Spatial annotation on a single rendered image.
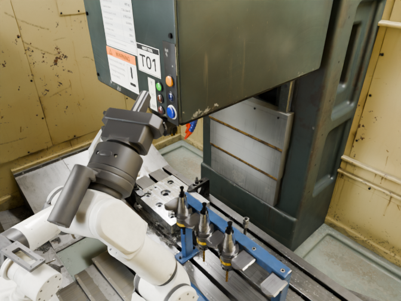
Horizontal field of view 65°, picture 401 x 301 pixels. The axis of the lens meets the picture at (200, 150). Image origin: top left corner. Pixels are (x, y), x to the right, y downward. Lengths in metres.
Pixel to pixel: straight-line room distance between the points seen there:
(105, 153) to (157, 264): 0.23
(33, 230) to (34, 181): 1.13
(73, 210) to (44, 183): 1.63
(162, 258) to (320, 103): 0.91
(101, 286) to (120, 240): 1.07
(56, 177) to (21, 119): 0.40
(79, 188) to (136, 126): 0.15
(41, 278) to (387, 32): 1.45
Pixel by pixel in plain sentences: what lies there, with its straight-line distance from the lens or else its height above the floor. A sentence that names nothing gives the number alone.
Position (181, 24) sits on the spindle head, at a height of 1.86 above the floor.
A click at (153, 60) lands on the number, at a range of 0.80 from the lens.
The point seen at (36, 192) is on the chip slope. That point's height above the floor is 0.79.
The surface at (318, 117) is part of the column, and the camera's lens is 1.35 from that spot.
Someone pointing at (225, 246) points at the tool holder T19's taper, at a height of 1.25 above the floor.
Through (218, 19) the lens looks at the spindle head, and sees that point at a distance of 0.79.
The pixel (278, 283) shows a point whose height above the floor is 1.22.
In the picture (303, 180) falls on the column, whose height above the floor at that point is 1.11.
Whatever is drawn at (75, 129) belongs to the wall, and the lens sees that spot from 2.20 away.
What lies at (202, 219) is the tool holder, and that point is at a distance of 1.02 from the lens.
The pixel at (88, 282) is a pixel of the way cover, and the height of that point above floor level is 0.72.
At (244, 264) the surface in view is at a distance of 0.99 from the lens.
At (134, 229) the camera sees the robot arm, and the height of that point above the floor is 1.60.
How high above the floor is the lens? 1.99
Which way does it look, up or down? 32 degrees down
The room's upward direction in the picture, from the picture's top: straight up
